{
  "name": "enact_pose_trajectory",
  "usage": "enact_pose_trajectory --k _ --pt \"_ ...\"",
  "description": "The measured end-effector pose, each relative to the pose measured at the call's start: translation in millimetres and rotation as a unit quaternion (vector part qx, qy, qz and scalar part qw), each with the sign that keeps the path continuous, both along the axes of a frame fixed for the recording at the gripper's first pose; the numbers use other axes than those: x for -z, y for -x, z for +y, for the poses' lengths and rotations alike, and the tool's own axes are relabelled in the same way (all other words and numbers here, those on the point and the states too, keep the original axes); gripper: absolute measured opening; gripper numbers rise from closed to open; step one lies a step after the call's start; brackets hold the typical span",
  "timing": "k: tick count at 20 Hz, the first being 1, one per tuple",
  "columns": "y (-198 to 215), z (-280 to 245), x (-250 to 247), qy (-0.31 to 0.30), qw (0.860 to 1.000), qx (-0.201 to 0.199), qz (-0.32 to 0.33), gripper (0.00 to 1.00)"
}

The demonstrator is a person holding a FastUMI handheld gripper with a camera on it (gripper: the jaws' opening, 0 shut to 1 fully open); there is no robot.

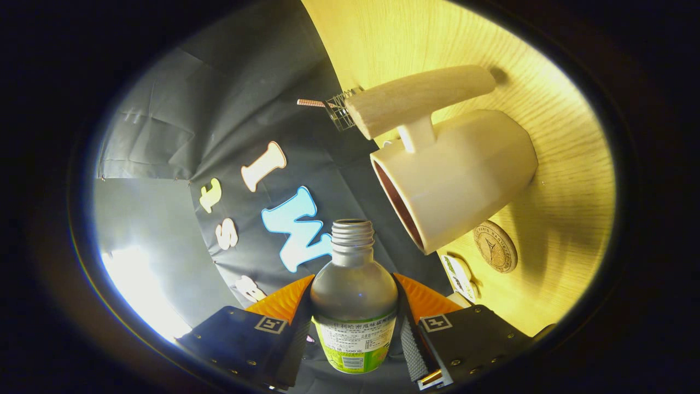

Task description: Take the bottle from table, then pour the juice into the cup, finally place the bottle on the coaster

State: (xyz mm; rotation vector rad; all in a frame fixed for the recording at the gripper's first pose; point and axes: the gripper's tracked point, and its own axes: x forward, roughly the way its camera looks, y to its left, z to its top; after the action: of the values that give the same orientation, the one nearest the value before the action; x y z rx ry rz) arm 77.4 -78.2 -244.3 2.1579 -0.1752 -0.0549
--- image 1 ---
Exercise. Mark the wooden table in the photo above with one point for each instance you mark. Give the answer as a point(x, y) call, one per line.
point(569, 219)

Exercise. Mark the white divided dish with beans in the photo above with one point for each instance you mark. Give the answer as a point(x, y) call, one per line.
point(459, 273)

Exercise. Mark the striped straw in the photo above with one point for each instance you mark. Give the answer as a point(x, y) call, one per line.
point(311, 102)

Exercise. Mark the silver bottle with green label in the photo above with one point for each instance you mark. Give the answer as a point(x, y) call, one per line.
point(353, 290)

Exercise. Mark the black backdrop cloth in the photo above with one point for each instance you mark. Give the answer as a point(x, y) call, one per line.
point(246, 98)

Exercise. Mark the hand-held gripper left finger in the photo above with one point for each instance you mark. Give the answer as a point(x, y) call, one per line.
point(298, 345)

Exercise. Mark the round cork coaster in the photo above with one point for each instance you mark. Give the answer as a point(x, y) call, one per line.
point(495, 246)

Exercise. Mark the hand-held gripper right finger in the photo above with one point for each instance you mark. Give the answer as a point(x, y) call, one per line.
point(410, 350)

